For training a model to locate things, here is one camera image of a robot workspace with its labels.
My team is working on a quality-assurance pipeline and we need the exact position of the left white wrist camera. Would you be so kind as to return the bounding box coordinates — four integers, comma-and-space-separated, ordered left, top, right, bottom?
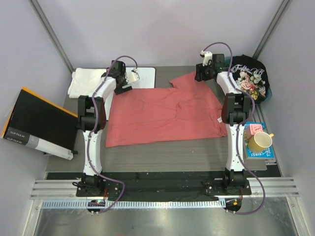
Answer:
126, 68, 140, 84

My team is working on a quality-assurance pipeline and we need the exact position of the teal plastic basket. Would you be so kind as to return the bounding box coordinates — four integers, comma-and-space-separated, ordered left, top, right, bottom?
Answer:
217, 56, 274, 106

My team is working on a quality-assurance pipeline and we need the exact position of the black orange clip file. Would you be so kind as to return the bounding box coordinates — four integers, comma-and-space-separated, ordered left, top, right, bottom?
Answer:
1, 87, 78, 160

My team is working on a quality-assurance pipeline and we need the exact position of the aluminium frame rail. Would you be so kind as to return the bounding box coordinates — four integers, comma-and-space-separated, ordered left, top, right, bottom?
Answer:
30, 177, 299, 199

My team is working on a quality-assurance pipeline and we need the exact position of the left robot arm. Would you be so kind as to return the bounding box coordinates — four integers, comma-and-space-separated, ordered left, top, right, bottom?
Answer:
76, 57, 128, 196

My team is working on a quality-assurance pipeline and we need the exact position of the folded white t shirt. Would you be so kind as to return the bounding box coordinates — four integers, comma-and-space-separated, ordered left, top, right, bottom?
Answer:
67, 68, 106, 99

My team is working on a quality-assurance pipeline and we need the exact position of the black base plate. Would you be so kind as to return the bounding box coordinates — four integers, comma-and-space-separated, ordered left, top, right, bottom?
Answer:
72, 171, 252, 202

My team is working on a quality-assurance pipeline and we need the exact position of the pink t shirt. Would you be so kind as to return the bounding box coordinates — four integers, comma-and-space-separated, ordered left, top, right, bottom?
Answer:
105, 71, 227, 148

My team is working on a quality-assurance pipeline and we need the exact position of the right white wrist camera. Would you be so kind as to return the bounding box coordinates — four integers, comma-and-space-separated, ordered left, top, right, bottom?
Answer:
200, 51, 213, 66

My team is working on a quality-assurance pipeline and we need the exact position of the white dry-erase board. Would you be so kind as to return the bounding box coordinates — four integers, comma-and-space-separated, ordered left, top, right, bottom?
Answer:
105, 67, 156, 119

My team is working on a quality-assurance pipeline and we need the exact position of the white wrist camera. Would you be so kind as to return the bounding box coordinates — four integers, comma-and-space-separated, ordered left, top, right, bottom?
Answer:
200, 51, 213, 66
126, 68, 140, 84

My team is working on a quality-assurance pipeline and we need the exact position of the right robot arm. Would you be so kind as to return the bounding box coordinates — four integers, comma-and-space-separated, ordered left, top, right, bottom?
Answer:
195, 51, 252, 196

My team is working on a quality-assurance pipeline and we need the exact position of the black floral t shirt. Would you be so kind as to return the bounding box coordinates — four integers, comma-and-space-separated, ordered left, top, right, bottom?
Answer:
230, 54, 271, 106

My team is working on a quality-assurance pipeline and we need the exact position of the slotted cable duct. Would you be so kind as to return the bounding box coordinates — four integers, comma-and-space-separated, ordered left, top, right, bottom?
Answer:
41, 199, 226, 210

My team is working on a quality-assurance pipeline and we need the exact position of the pink sticky note pad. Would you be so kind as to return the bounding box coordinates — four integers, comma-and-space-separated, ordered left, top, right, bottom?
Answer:
245, 123, 263, 139

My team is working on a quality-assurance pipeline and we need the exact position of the yellow mug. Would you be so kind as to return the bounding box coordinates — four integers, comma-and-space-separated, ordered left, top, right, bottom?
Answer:
248, 132, 274, 152

